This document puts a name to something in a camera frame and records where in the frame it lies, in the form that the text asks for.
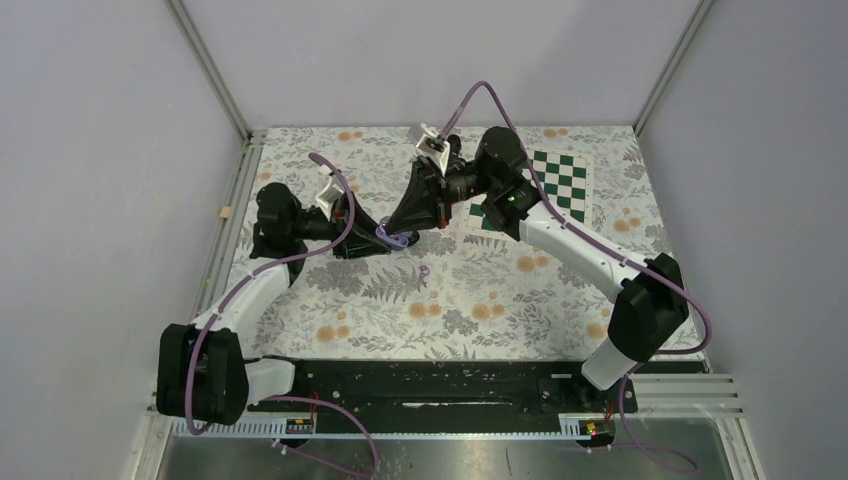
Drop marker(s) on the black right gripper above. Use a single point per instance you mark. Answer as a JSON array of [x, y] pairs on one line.
[[427, 204]]

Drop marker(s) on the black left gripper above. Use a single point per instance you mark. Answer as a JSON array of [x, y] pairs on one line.
[[363, 246]]

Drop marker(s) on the lavender earbuds case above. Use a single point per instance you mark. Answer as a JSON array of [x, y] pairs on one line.
[[398, 241]]

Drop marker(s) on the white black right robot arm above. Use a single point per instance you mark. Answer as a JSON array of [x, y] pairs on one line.
[[647, 294]]

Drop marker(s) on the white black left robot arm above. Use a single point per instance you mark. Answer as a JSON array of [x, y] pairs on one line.
[[203, 374]]

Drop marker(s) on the floral tablecloth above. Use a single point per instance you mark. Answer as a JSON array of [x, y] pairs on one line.
[[485, 298]]

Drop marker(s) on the green white chessboard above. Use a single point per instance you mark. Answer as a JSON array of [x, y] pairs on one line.
[[568, 180]]

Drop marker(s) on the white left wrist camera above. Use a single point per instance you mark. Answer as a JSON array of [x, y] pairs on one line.
[[332, 191]]

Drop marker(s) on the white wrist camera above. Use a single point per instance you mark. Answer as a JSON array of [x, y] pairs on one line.
[[428, 141], [332, 191]]

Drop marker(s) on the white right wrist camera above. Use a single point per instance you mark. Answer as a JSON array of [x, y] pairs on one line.
[[428, 141]]

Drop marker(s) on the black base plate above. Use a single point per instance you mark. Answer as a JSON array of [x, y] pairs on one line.
[[504, 393]]

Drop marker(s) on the white slotted cable duct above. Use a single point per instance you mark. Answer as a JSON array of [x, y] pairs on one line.
[[302, 426]]

